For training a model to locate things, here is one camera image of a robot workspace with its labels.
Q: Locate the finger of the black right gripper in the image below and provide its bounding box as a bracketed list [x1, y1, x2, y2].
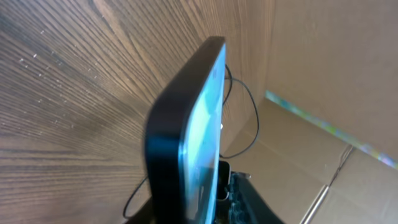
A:
[228, 172, 284, 224]

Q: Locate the black charging cable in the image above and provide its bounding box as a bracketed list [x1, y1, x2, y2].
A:
[122, 63, 260, 219]

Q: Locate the blue Galaxy S24+ smartphone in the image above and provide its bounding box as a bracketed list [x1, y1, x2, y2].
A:
[144, 36, 226, 224]

